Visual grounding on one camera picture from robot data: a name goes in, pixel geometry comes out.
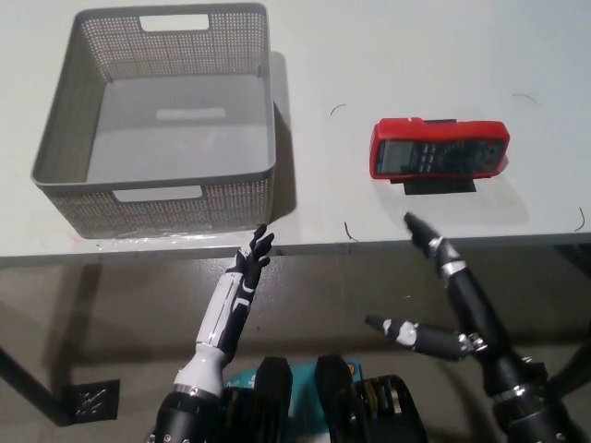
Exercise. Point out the black and teal robot body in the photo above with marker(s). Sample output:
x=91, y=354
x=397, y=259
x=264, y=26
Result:
x=337, y=397

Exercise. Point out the grey perforated plastic basket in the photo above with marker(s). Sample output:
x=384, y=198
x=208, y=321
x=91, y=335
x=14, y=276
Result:
x=180, y=138

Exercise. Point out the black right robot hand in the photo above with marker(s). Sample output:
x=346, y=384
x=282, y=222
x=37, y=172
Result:
x=471, y=295

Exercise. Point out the black tape patch on table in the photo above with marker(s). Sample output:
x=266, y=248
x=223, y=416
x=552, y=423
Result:
x=438, y=187

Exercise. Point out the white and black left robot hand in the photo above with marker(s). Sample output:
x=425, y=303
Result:
x=221, y=318

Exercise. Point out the black floor tape patch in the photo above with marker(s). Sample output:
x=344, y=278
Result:
x=92, y=399

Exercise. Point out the red digital multimeter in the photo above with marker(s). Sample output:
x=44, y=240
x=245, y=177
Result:
x=461, y=131

